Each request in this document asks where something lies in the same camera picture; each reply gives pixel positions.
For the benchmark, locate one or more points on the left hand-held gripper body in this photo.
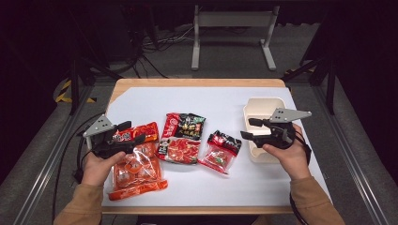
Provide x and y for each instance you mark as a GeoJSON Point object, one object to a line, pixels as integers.
{"type": "Point", "coordinates": [100, 126]}

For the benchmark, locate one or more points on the red and black soup-base packet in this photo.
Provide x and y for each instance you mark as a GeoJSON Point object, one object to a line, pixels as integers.
{"type": "Point", "coordinates": [183, 140]}

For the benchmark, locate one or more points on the aluminium floor rail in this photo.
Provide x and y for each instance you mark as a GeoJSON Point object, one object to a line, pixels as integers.
{"type": "Point", "coordinates": [347, 146]}
{"type": "Point", "coordinates": [47, 162]}

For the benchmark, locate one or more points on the white metal desk frame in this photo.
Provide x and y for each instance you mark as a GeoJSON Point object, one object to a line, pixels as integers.
{"type": "Point", "coordinates": [233, 19]}

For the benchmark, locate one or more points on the small red and black packet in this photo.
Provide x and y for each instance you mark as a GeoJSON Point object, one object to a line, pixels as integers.
{"type": "Point", "coordinates": [220, 153]}

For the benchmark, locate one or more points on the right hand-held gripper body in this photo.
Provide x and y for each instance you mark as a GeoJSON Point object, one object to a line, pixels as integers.
{"type": "Point", "coordinates": [286, 115]}

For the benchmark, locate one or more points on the large orange clear snack packet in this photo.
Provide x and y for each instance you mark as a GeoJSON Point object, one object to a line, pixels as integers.
{"type": "Point", "coordinates": [139, 173]}

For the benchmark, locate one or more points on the person's left hand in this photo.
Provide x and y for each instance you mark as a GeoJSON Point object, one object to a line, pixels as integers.
{"type": "Point", "coordinates": [97, 168]}

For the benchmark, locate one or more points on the yellow and black hazard tape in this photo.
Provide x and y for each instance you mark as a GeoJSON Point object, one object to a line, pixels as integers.
{"type": "Point", "coordinates": [64, 90]}

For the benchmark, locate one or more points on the person's right hand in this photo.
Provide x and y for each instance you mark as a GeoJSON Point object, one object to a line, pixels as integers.
{"type": "Point", "coordinates": [295, 159]}

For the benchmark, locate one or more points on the white table sheet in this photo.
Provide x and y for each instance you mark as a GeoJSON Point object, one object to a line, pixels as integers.
{"type": "Point", "coordinates": [203, 100]}

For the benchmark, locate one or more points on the black metal stand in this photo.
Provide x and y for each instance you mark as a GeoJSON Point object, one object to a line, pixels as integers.
{"type": "Point", "coordinates": [75, 84]}
{"type": "Point", "coordinates": [330, 84]}

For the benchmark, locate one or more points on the cream plastic box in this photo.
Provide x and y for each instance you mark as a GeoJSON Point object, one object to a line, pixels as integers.
{"type": "Point", "coordinates": [261, 108]}

